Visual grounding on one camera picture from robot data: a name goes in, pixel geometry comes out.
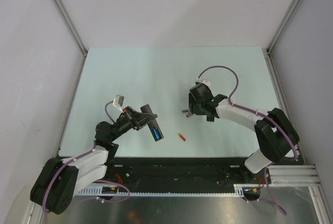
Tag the white slotted cable duct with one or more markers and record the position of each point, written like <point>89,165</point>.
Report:
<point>113,190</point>

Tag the aluminium frame post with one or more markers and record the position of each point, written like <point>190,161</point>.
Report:
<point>70,26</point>
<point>288,16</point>

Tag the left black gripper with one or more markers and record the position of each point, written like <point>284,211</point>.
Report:
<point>137,120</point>

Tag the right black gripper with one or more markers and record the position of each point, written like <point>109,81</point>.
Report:
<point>192,107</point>

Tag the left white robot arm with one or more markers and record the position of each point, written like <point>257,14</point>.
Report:
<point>61,179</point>

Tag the black remote control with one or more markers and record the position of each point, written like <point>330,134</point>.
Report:
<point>152,124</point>

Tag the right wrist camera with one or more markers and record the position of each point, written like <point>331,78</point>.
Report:
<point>204,81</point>

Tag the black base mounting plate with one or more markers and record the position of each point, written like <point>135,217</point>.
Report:
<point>183,175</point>

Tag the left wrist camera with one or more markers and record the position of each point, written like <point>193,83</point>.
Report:
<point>118,102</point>

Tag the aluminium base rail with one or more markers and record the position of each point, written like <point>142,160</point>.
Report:
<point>294,176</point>

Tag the left aluminium frame post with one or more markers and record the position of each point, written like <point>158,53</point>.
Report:
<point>70,26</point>

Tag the right aluminium frame post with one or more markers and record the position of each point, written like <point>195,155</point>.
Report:
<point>288,16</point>

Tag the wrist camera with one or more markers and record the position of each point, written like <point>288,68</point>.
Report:
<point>118,102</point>
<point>204,81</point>

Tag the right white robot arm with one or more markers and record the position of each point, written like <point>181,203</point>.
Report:
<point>275,134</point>

